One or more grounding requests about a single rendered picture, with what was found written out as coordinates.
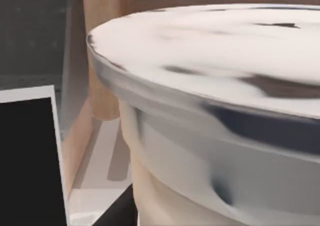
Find white framed blackboard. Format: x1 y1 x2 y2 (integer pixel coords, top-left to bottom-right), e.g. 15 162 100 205
0 85 69 226

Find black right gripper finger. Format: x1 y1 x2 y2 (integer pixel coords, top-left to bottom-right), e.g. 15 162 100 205
92 184 139 226

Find shallow salmon-coloured box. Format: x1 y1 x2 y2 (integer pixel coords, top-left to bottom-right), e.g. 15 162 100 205
60 95 133 194

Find grey cabinet with dark inside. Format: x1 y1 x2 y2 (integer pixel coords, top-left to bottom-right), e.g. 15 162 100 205
0 0 85 93

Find white can with silver rim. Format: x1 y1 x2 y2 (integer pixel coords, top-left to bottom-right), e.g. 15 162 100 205
86 3 320 226

